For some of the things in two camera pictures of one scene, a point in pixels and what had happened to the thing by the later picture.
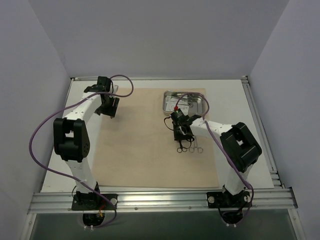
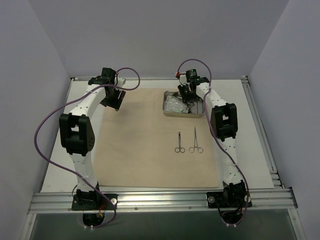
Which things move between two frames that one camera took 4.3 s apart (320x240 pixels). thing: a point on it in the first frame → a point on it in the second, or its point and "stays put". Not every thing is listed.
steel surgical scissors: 180,149 stays put
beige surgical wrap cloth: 135,148 stays put
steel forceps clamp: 192,149 stays put
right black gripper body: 180,132 → 185,92
